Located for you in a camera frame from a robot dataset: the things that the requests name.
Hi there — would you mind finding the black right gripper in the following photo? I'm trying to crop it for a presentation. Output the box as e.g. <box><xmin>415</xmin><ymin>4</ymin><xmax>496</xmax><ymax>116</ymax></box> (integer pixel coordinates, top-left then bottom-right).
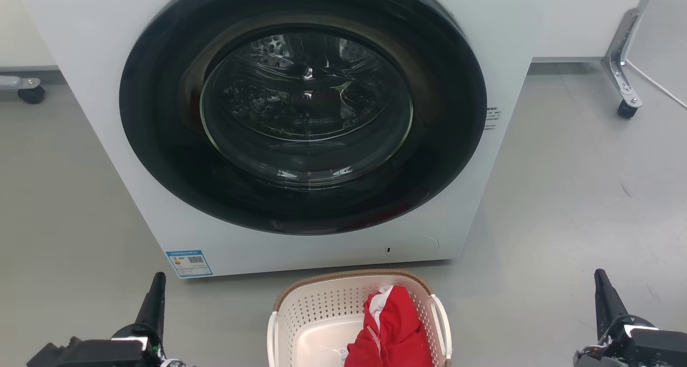
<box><xmin>573</xmin><ymin>269</ymin><xmax>655</xmax><ymax>367</ymax></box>

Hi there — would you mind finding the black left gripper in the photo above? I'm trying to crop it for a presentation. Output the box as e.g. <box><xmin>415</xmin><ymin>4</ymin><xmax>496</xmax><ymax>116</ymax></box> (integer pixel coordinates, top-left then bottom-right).
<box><xmin>111</xmin><ymin>272</ymin><xmax>180</xmax><ymax>367</ymax></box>

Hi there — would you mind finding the cream perforated laundry basket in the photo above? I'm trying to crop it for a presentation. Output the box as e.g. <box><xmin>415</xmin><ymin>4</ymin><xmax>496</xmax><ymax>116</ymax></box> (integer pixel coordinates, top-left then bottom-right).
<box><xmin>267</xmin><ymin>269</ymin><xmax>453</xmax><ymax>367</ymax></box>

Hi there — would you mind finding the blue energy label sticker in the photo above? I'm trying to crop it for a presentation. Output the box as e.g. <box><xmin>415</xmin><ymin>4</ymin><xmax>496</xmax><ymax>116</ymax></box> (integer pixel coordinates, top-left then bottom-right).
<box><xmin>165</xmin><ymin>249</ymin><xmax>213</xmax><ymax>278</ymax></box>

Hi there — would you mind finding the round dark glass washer door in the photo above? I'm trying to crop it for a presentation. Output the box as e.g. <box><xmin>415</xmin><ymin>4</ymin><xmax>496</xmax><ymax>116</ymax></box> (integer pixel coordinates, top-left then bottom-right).
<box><xmin>119</xmin><ymin>0</ymin><xmax>488</xmax><ymax>236</ymax></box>

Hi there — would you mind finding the red and white garment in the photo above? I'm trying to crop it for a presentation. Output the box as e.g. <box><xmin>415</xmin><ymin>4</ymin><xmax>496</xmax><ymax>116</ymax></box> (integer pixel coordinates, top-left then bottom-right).
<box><xmin>344</xmin><ymin>285</ymin><xmax>434</xmax><ymax>367</ymax></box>

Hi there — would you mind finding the long metal leg with caster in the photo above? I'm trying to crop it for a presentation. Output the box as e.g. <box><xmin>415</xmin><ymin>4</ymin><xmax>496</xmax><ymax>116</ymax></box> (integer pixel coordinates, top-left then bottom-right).
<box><xmin>601</xmin><ymin>0</ymin><xmax>661</xmax><ymax>119</ymax></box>

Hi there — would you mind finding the short metal leg with caster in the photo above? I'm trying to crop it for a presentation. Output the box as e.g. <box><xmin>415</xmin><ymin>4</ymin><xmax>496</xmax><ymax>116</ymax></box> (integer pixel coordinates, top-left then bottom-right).
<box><xmin>0</xmin><ymin>76</ymin><xmax>46</xmax><ymax>105</ymax></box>

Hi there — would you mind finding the white front-load washing machine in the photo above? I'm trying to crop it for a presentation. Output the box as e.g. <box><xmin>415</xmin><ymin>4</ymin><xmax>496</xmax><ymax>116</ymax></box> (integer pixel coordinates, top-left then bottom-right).
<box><xmin>16</xmin><ymin>0</ymin><xmax>545</xmax><ymax>279</ymax></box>

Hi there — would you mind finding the thin white cable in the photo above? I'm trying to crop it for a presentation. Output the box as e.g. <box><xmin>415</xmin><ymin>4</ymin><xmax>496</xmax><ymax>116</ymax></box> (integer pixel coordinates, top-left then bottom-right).
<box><xmin>625</xmin><ymin>58</ymin><xmax>687</xmax><ymax>110</ymax></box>

